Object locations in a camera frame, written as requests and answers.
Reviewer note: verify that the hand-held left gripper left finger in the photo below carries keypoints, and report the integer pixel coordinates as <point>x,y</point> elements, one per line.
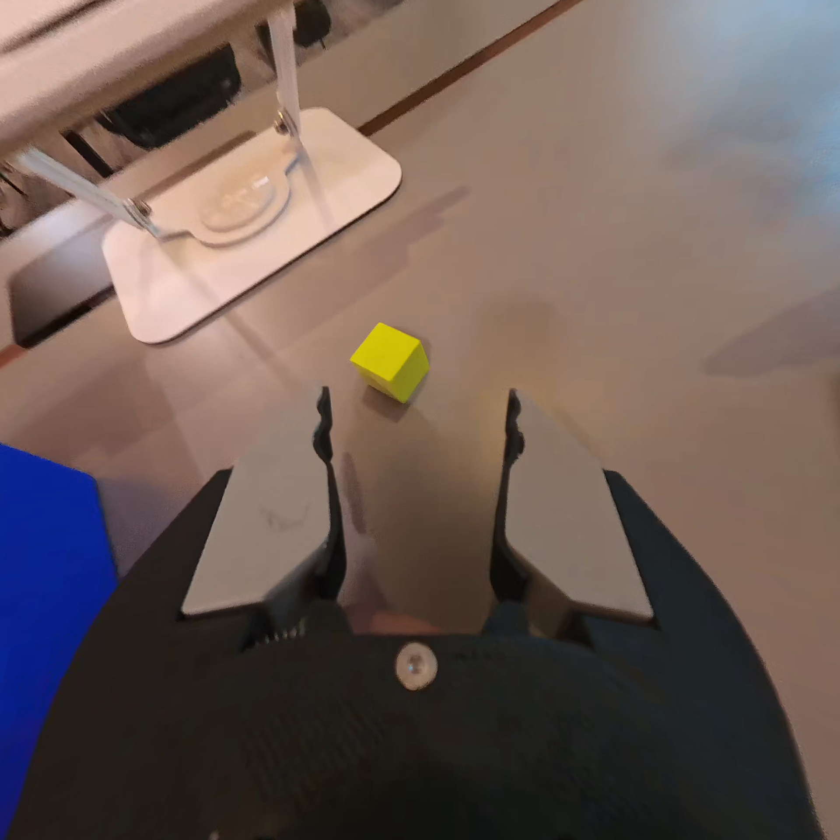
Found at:
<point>262,526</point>

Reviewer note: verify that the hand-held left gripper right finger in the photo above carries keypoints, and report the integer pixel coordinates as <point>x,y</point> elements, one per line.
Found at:
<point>563,519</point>

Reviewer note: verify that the yellow foam cube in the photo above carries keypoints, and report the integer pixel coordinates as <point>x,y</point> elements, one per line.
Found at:
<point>392,360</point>

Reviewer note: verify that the blue plastic bin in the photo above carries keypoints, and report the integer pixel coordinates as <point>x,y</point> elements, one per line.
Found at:
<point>45,591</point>

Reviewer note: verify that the white laptop stand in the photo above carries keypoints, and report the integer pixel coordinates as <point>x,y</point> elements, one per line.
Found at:
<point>275,217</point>

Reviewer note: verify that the black flat tablet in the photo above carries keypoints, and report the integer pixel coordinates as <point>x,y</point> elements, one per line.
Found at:
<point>56,289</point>

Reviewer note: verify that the black bag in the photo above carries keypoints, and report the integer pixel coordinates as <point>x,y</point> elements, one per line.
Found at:
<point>177,99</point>

